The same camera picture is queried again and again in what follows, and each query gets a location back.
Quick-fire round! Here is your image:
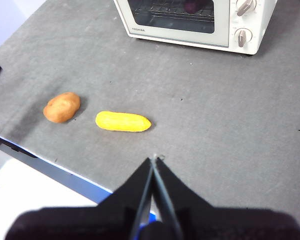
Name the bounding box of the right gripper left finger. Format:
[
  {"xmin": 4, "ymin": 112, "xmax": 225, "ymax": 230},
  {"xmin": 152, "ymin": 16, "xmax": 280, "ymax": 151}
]
[{"xmin": 4, "ymin": 157, "xmax": 153, "ymax": 240}]

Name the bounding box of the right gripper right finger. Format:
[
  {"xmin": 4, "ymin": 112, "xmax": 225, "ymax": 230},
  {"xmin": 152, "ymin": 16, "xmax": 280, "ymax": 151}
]
[{"xmin": 153, "ymin": 158, "xmax": 300, "ymax": 240}]

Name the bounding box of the glass oven door with handle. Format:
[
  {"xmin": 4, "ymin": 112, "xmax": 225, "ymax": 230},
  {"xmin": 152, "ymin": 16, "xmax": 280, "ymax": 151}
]
[{"xmin": 114, "ymin": 0, "xmax": 231, "ymax": 48}]

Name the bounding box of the beige round oven knob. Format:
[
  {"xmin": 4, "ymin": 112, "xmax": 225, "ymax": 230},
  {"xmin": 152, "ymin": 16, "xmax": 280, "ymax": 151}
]
[
  {"xmin": 234, "ymin": 27, "xmax": 253, "ymax": 48},
  {"xmin": 236, "ymin": 0, "xmax": 258, "ymax": 17}
]

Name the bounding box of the white Toshiba toaster oven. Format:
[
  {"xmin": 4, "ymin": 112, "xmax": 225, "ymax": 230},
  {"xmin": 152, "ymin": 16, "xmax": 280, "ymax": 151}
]
[{"xmin": 112, "ymin": 0, "xmax": 278, "ymax": 56}]

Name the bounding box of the brown potato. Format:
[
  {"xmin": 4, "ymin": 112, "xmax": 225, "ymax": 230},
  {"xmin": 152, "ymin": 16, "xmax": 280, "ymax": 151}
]
[{"xmin": 42, "ymin": 91, "xmax": 81, "ymax": 124}]

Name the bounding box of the yellow corn cob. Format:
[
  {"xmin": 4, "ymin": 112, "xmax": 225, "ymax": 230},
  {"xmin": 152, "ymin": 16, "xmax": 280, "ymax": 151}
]
[{"xmin": 94, "ymin": 110, "xmax": 153, "ymax": 133}]

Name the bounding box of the metal wire oven rack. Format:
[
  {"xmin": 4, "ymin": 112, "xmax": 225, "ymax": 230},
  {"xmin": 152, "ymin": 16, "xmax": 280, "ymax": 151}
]
[{"xmin": 133, "ymin": 0, "xmax": 215, "ymax": 25}]

